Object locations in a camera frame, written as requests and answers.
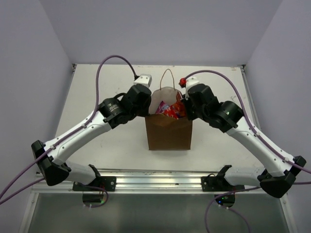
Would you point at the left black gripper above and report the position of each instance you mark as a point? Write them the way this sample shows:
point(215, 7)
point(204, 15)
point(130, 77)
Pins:
point(145, 111)

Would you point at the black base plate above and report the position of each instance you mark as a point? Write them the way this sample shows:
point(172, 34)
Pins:
point(108, 183)
point(218, 183)

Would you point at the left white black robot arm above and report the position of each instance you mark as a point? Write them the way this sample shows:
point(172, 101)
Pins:
point(52, 157)

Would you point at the small red popcorn snack bag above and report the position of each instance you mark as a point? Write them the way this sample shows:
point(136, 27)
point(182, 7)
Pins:
point(171, 113)

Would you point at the purple Fox's candy bag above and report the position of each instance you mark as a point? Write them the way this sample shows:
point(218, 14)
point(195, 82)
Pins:
point(162, 108)

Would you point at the aluminium rail frame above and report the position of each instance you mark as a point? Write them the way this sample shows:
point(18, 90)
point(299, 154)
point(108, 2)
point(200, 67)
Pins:
point(123, 152)

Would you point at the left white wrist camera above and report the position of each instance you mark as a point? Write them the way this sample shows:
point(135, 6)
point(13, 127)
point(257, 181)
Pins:
point(143, 79)

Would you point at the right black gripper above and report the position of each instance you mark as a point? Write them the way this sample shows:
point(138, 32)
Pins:
point(190, 116)

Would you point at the brown paper bag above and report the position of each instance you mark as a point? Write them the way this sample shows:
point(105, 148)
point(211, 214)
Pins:
point(163, 132)

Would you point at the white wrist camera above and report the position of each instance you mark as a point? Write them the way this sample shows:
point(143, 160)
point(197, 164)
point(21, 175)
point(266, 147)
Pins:
point(143, 79)
point(188, 83)

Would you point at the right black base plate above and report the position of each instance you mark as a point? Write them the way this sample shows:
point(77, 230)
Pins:
point(218, 183)

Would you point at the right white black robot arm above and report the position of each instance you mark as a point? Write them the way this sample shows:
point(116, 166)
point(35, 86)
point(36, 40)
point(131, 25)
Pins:
point(279, 169)

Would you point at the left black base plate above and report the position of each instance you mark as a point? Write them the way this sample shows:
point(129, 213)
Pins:
point(108, 183)

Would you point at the red Doritos chip bag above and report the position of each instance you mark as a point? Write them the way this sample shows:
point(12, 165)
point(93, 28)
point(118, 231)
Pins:
point(179, 106)

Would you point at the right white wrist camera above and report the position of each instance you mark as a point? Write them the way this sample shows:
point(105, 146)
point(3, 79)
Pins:
point(188, 83)

